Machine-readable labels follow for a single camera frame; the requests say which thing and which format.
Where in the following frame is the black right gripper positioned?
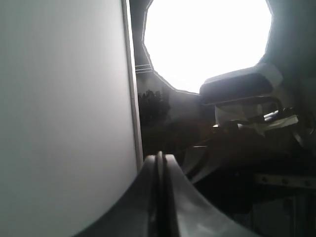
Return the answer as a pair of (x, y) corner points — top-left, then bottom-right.
(182, 119), (316, 213)

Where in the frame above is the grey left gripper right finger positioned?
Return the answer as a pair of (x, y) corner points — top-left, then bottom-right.
(163, 155), (257, 237)

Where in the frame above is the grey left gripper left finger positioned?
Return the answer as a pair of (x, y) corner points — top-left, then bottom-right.
(76, 156), (158, 237)

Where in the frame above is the white vertical panel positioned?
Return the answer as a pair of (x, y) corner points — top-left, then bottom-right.
(0, 0), (138, 237)

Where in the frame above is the round ceiling lamp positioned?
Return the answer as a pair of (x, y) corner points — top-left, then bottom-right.
(144, 0), (272, 93)

